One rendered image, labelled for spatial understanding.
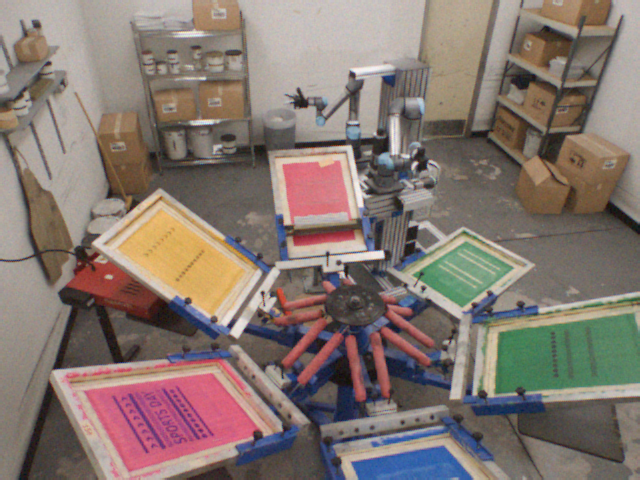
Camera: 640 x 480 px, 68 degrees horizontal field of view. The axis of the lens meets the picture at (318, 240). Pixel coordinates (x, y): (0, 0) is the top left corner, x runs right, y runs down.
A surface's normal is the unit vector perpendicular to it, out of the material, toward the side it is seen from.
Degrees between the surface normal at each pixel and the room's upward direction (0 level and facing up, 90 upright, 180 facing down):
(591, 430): 0
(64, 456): 0
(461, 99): 90
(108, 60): 90
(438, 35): 90
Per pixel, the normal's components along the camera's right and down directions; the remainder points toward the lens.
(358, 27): 0.19, 0.58
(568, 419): 0.02, -0.80
